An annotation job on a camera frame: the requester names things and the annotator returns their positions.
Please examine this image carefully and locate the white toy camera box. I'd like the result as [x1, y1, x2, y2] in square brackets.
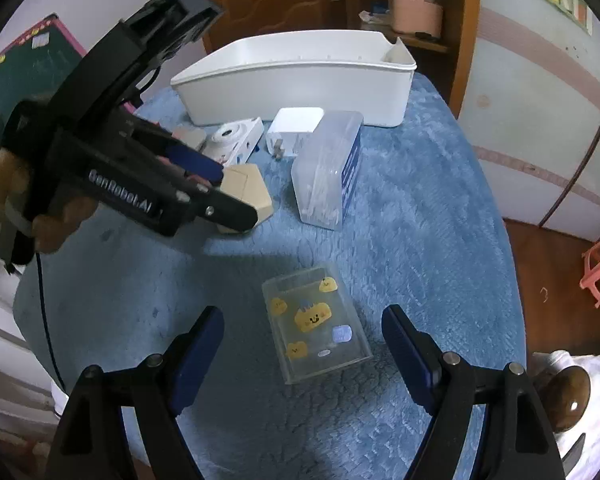
[202, 116, 265, 167]

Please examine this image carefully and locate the clear box with yellow stickers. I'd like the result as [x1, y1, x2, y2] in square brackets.
[261, 262, 373, 386]

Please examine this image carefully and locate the white pink-striped wardrobe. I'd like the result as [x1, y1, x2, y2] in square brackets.
[460, 0, 600, 241]

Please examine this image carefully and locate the white furniture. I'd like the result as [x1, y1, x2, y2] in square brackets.
[0, 245, 66, 461]

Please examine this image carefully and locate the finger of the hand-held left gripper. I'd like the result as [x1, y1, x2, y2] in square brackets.
[130, 119, 225, 184]
[177, 172, 259, 234]

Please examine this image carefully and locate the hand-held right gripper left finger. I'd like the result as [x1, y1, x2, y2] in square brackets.
[45, 306, 226, 480]

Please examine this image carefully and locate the person's left hand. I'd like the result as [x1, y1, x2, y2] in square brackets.
[0, 152, 99, 254]

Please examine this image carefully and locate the white power adapter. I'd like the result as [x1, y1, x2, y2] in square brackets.
[266, 106, 326, 161]

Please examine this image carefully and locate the clear cotton swab box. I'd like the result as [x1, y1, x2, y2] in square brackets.
[291, 110, 365, 232]

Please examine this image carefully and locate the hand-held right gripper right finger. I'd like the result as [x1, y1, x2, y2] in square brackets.
[381, 304, 566, 480]

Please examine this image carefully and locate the white tissue pack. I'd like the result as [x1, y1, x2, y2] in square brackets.
[358, 4, 393, 29]

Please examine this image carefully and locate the small beige box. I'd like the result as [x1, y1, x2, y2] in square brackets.
[172, 127, 207, 151]

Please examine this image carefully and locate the brown wooden shelf unit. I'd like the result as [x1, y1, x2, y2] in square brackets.
[345, 0, 481, 118]

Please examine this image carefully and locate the white plastic storage bin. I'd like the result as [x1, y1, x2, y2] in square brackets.
[171, 30, 417, 128]

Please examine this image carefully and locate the brown glossy wooden knob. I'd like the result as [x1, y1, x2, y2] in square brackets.
[542, 365, 592, 433]

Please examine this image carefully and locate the pink plastic basket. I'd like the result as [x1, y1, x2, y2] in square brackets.
[389, 0, 443, 38]

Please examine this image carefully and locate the pink-framed green chalkboard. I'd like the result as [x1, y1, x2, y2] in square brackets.
[0, 12, 88, 126]

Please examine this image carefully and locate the black cable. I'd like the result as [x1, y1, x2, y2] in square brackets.
[35, 252, 66, 413]

